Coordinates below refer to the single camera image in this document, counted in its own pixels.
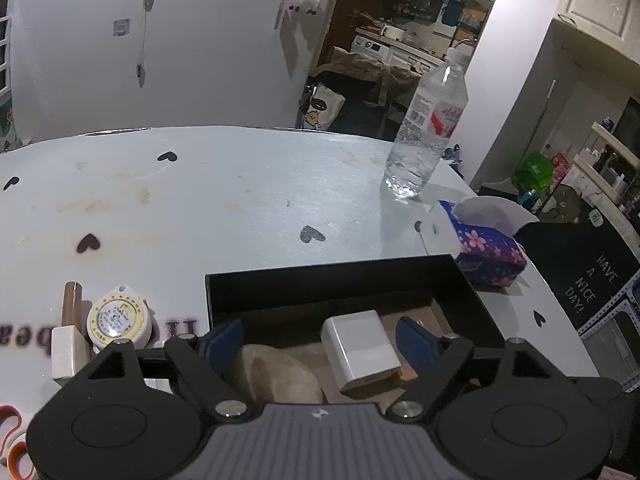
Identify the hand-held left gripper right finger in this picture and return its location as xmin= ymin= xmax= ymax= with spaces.
xmin=387 ymin=316 xmax=557 ymax=420

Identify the small white charger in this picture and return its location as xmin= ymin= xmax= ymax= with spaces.
xmin=50 ymin=326 xmax=93 ymax=382

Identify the black lettered board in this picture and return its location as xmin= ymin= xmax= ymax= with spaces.
xmin=514 ymin=209 xmax=640 ymax=337

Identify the green bag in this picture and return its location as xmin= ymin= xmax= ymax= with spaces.
xmin=514 ymin=152 xmax=557 ymax=192

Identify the round white tape measure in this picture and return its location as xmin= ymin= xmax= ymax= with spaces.
xmin=86 ymin=284 xmax=154 ymax=349

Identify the white cartoon bag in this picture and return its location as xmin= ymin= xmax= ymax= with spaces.
xmin=299 ymin=85 xmax=347 ymax=132

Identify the chair with brown jacket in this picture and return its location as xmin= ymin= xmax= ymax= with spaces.
xmin=319 ymin=46 xmax=427 ymax=112

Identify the brown stick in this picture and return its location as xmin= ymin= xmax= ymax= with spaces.
xmin=62 ymin=281 xmax=84 ymax=329

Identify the large white charger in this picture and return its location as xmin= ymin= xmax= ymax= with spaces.
xmin=320 ymin=310 xmax=404 ymax=399

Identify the white drawer unit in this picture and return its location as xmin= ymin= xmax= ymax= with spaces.
xmin=0 ymin=15 xmax=11 ymax=97

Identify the hanging cord charm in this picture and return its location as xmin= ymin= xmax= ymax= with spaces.
xmin=134 ymin=0 xmax=164 ymax=89

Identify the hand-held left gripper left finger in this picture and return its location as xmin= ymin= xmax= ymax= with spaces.
xmin=75 ymin=318 xmax=249 ymax=421

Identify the clear water bottle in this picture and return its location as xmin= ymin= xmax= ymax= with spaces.
xmin=384 ymin=47 xmax=469 ymax=199

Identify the teal patterned cabinet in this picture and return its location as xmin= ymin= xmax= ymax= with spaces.
xmin=0 ymin=100 xmax=22 ymax=154

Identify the purple floral tissue box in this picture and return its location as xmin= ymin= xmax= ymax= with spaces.
xmin=437 ymin=196 xmax=541 ymax=289

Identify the beige smooth stone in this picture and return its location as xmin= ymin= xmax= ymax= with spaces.
xmin=231 ymin=344 xmax=326 ymax=405

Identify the white plush toy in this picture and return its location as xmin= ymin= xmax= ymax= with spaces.
xmin=287 ymin=0 xmax=324 ymax=17

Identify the black box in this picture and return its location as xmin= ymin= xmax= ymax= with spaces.
xmin=205 ymin=254 xmax=506 ymax=406

